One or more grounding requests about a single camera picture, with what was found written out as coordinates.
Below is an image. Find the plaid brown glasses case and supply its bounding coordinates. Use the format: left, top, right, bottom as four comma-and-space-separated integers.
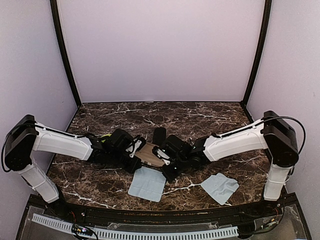
135, 142, 165, 168

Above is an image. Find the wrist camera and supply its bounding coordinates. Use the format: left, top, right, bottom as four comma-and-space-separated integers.
152, 146, 171, 166
126, 136, 146, 158

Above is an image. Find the green bowl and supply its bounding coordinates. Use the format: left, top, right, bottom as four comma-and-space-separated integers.
99, 133, 112, 141

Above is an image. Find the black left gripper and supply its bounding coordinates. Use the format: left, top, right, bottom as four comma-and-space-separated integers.
108, 150, 142, 174

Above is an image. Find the white slotted cable duct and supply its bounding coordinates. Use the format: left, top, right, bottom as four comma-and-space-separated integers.
31, 213, 239, 240

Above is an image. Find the black corner frame post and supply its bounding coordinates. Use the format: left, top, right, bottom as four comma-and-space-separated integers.
49, 0, 82, 108
240, 0, 273, 108

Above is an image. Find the black corner frame post left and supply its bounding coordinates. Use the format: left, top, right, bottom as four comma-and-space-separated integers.
49, 0, 82, 108

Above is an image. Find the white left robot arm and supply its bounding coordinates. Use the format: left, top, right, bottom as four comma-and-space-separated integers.
0, 114, 146, 218

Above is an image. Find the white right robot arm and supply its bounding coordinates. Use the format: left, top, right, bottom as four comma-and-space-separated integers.
152, 110, 303, 217

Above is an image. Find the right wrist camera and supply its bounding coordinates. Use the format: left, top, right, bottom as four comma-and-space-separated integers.
152, 146, 171, 166

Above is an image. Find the black corner frame post right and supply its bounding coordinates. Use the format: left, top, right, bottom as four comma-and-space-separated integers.
240, 0, 273, 108

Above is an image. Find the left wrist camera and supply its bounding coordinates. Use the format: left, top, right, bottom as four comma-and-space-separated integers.
126, 136, 146, 158

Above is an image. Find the blue cleaning cloth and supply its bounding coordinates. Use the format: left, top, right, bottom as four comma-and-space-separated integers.
128, 166, 167, 203
200, 173, 239, 205

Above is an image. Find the black quilted glasses case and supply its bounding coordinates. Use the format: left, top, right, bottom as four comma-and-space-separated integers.
152, 127, 167, 146

